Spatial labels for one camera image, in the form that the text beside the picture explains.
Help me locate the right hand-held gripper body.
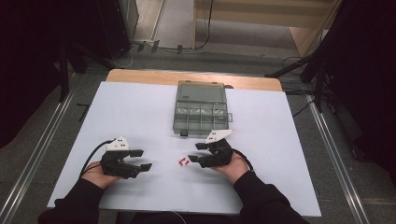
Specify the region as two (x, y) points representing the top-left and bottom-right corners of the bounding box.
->
(199, 129), (236, 169)

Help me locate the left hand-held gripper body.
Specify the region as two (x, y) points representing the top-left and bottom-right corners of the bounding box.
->
(99, 135), (142, 180)

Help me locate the clear grey compartment box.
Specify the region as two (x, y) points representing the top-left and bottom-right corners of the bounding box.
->
(172, 79), (233, 138)

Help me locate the person's right hand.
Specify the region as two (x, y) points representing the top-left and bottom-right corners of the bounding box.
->
(211, 153), (250, 185)

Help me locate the person's left hand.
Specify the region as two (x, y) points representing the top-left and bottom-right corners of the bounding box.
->
(81, 161), (122, 190)

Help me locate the white table mat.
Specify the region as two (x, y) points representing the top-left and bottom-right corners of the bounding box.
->
(46, 81), (322, 217)

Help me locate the person's dark clothing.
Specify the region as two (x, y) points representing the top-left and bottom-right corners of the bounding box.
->
(116, 211), (247, 224)

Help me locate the black metal stand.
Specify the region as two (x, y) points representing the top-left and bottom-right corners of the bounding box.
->
(57, 45), (71, 103)
(264, 54), (330, 114)

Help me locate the power strip with plugs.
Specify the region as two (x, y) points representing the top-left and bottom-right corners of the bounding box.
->
(132, 38), (185, 54)

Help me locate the black cabinet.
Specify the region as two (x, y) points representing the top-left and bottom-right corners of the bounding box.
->
(94, 0), (139, 60)

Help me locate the black curtain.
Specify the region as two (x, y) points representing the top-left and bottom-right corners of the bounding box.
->
(317, 0), (396, 185)
(0, 0), (101, 150)

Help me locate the light wooden shelf unit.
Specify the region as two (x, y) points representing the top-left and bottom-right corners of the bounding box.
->
(191, 0), (344, 59)

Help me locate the left hand-held gripper black cable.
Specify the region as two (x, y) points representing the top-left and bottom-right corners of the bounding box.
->
(78, 139), (115, 178)

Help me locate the hand-held gripper black cable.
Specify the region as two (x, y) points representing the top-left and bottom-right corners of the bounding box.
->
(232, 148), (255, 172)
(78, 139), (115, 178)

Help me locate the right hand-held gripper black cable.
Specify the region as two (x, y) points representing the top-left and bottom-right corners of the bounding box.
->
(232, 148), (255, 172)

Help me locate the metal floor rail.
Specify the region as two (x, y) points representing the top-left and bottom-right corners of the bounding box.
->
(306, 94), (372, 224)
(0, 90), (77, 224)

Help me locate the white floor cable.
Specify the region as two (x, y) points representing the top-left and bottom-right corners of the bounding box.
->
(115, 46), (139, 69)

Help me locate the thin black floor cable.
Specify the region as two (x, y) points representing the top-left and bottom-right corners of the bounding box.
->
(281, 55), (312, 76)

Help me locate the hanging black cable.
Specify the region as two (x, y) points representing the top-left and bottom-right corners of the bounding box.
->
(199, 0), (216, 50)

